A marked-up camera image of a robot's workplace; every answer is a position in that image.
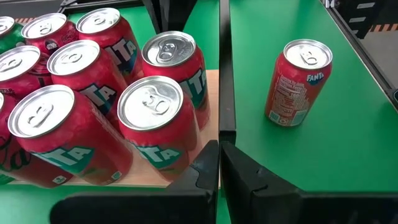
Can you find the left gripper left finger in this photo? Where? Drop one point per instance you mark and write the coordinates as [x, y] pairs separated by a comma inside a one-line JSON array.
[[186, 202]]

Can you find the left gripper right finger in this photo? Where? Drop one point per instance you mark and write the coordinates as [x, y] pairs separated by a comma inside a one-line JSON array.
[[264, 205]]

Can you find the black mat with striped edge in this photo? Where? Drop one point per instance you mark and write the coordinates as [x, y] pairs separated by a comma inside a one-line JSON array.
[[23, 20]]

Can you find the black box with white strips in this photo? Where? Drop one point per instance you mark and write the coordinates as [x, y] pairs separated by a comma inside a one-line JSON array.
[[357, 15]]

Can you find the green lemon-lime soda can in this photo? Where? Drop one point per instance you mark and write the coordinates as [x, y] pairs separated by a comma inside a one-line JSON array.
[[12, 40]]

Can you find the green table mat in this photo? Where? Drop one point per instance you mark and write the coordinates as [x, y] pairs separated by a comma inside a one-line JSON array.
[[311, 155]]

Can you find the dark red black soda can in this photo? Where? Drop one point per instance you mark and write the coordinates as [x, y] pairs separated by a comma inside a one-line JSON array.
[[43, 25]]

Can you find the wooden shelf with black frame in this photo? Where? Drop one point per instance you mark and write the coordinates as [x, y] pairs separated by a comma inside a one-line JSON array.
[[227, 62]]

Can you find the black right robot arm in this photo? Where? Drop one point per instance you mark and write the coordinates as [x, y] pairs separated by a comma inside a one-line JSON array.
[[177, 12]]

